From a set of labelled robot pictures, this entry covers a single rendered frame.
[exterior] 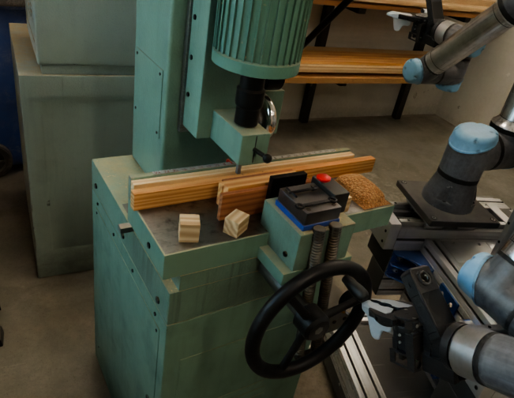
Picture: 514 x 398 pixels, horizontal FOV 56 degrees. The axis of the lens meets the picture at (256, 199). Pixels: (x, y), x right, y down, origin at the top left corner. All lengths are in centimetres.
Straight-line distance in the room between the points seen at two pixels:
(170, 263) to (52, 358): 108
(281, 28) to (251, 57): 7
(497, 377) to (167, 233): 60
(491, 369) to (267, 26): 63
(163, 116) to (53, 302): 116
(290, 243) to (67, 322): 127
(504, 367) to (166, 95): 85
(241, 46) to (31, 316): 148
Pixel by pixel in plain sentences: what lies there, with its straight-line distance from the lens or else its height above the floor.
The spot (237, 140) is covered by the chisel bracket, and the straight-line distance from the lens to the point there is 101.
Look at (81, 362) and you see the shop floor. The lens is 192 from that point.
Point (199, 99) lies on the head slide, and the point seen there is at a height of 109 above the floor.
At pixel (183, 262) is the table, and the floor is 87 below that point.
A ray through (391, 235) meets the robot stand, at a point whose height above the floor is 73.
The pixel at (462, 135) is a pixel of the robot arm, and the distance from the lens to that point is 142.
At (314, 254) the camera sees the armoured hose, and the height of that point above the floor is 92.
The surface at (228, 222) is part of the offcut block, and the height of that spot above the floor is 93.
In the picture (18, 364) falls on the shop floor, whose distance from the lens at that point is 195.
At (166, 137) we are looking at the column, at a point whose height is 96.
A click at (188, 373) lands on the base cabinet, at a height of 54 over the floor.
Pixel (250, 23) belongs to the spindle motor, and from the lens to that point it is 90.
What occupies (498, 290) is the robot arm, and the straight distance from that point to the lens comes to 81.
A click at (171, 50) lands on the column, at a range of 112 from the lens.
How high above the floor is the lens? 148
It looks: 31 degrees down
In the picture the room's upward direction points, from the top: 11 degrees clockwise
